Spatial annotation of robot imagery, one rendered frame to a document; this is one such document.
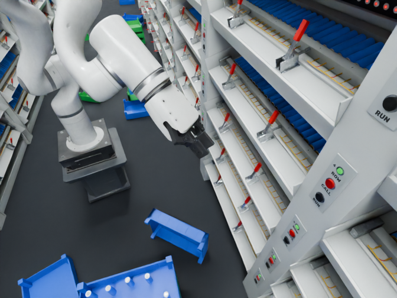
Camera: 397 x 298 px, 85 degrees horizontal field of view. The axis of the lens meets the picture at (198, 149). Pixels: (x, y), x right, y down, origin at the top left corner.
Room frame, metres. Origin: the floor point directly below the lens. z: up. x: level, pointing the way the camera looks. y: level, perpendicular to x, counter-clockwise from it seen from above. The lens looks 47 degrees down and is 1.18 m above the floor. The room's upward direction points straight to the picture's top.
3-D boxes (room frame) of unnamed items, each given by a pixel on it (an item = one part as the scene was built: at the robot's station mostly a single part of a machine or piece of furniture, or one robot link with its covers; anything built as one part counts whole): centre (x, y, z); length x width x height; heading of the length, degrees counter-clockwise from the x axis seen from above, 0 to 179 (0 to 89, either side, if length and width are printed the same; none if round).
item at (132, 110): (1.61, 0.50, 0.04); 0.30 x 0.20 x 0.08; 106
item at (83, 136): (0.84, 0.60, 0.47); 0.19 x 0.19 x 0.18
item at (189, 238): (0.43, 0.10, 0.10); 0.30 x 0.08 x 0.20; 64
